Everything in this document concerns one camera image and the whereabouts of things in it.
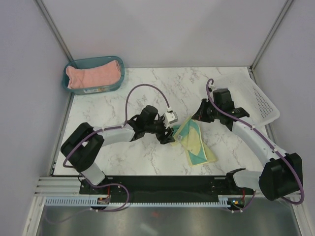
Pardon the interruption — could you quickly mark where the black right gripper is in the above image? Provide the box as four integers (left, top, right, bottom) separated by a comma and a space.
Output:
192, 98, 221, 123

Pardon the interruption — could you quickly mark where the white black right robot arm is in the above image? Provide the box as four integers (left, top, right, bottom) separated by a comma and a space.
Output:
192, 88, 305, 205

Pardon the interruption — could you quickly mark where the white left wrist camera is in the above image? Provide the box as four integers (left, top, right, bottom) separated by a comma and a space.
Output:
163, 111, 178, 128

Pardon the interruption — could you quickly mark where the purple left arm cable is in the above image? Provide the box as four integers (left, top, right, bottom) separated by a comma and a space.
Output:
44, 84, 173, 224

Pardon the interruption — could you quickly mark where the pink towel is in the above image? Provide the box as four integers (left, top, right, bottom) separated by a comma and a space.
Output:
65, 60, 121, 89

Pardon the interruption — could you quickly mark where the white slotted cable duct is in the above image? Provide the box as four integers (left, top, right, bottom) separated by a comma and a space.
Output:
45, 196, 241, 207

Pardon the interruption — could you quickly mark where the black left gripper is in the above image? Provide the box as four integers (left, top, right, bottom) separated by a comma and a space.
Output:
145, 116, 174, 145

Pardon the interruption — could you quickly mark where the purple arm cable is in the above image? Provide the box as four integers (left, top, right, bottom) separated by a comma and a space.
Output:
44, 84, 173, 224
205, 78, 306, 213

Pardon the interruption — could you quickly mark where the white perforated plastic basket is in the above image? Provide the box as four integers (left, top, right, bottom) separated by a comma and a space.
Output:
214, 71, 280, 127

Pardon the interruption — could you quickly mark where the teal transparent plastic bin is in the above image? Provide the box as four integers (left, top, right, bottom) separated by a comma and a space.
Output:
62, 56, 125, 95

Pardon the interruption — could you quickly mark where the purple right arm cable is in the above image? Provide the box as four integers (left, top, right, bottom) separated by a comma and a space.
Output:
205, 78, 306, 213

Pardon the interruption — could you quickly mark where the yellow green towel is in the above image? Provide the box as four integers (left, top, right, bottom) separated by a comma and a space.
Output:
172, 116, 218, 167

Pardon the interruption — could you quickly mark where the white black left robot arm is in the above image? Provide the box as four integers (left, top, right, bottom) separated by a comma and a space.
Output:
61, 105, 178, 194

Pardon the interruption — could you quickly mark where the aluminium frame rail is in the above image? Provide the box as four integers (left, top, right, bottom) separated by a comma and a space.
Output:
34, 176, 304, 197

